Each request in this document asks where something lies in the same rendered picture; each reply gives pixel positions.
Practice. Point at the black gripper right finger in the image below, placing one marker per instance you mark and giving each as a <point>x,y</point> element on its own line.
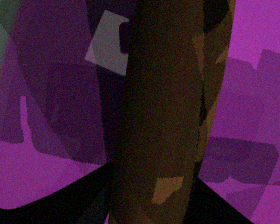
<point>207,207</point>

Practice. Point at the brown cylinder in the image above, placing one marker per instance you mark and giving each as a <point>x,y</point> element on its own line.
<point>176,64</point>

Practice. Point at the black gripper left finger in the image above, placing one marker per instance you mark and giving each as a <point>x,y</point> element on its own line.
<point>86,201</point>

